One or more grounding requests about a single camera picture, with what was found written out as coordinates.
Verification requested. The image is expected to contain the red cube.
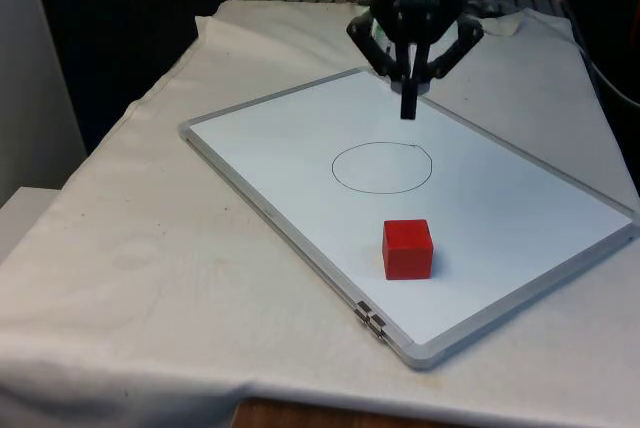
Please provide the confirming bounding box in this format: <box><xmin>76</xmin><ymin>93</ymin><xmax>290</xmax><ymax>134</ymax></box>
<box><xmin>381</xmin><ymin>218</ymin><xmax>435</xmax><ymax>281</ymax></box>

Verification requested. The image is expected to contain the flat whiteboard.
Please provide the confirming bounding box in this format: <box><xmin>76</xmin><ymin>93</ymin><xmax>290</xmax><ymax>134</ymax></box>
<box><xmin>178</xmin><ymin>66</ymin><xmax>640</xmax><ymax>372</ymax></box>

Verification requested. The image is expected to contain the grey cable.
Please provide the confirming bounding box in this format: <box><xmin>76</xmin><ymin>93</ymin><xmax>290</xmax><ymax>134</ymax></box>
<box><xmin>537</xmin><ymin>0</ymin><xmax>640</xmax><ymax>105</ymax></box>

